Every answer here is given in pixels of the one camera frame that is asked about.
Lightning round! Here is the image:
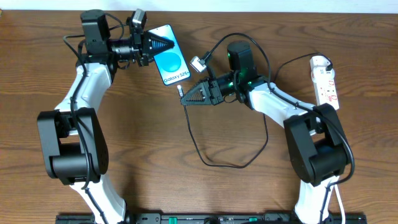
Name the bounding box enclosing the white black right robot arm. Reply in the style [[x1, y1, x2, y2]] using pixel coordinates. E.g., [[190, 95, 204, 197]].
[[179, 41, 355, 223]]

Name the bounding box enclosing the white USB wall charger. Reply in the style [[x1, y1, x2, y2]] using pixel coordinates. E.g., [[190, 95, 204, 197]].
[[310, 55, 335, 83]]

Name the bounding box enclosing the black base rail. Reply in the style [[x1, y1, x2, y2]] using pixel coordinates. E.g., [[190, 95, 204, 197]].
[[55, 212, 368, 224]]

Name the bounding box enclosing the white power strip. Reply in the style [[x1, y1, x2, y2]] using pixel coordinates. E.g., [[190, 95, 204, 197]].
[[313, 79, 340, 110]]

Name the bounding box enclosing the blue Samsung Galaxy smartphone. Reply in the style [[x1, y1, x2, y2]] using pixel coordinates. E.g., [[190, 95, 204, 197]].
[[149, 24, 191, 86]]

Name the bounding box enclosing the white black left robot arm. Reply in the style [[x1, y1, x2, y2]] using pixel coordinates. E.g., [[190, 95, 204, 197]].
[[37, 9, 175, 223]]

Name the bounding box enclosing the white power strip cord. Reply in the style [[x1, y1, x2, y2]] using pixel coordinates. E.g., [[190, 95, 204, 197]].
[[333, 183, 346, 224]]

